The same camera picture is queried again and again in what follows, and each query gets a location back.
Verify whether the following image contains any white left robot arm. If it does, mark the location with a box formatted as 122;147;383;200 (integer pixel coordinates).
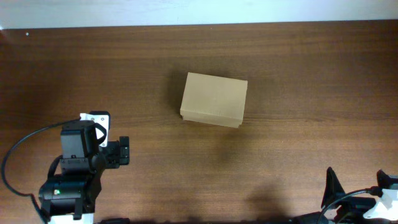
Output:
39;120;130;223

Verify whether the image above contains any brown cardboard box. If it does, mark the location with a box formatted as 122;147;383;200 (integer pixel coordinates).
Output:
180;72;248;128

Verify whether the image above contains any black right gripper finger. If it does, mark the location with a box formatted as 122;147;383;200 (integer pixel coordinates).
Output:
376;170;398;190
321;167;346;208

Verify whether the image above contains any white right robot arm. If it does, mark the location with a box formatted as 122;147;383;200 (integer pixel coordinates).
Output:
288;167;397;223

